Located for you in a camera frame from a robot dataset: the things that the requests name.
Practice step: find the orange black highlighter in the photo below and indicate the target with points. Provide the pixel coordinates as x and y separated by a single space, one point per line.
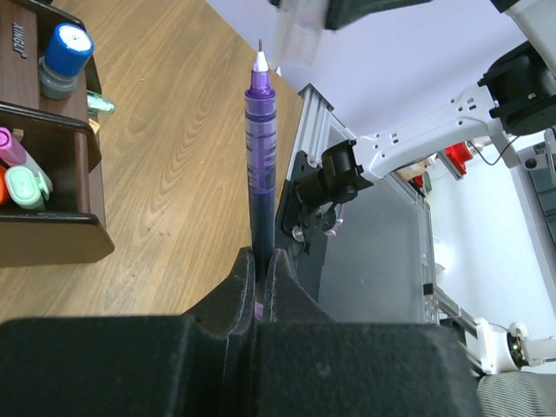
4 191

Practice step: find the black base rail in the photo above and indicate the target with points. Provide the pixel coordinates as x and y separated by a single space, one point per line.
300 232

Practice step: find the blue small bottle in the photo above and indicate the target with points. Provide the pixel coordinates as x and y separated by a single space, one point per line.
68 51

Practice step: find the purple thin pen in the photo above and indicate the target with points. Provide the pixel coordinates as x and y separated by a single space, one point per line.
260 115

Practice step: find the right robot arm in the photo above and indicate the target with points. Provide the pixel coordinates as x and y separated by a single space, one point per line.
516 97

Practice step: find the brown wooden desk organizer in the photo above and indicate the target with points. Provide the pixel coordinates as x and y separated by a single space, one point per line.
71 228

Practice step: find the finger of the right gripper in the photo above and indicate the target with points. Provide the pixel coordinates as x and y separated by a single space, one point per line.
341 13

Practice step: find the pink red pen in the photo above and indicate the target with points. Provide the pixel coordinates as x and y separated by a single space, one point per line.
14 154

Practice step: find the small clear tube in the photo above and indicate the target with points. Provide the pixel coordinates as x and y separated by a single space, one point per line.
298 32

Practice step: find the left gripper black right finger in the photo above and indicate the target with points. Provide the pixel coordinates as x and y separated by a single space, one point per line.
306 364

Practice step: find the mint green highlighter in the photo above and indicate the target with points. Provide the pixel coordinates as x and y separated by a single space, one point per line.
27 189

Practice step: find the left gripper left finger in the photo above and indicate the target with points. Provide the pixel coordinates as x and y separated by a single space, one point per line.
191 364

